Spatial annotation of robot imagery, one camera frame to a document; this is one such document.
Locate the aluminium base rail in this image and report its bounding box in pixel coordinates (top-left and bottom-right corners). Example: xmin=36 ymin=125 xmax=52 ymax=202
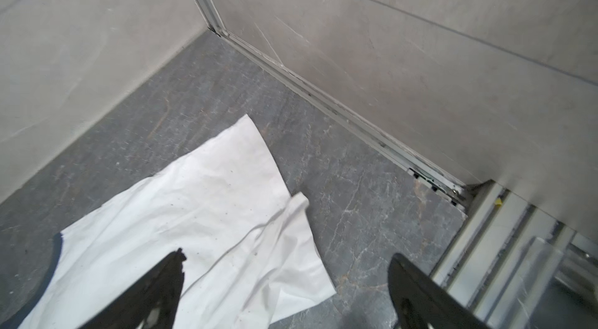
xmin=431 ymin=181 xmax=597 ymax=328

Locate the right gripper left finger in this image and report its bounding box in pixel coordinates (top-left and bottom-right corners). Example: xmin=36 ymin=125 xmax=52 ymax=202
xmin=82 ymin=249 xmax=186 ymax=328

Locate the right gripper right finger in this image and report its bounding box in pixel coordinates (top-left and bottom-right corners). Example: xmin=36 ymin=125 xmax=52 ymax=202
xmin=388 ymin=253 xmax=487 ymax=328

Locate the white tank top navy trim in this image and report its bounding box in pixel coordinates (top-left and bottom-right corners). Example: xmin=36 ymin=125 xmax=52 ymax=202
xmin=8 ymin=116 xmax=336 ymax=328

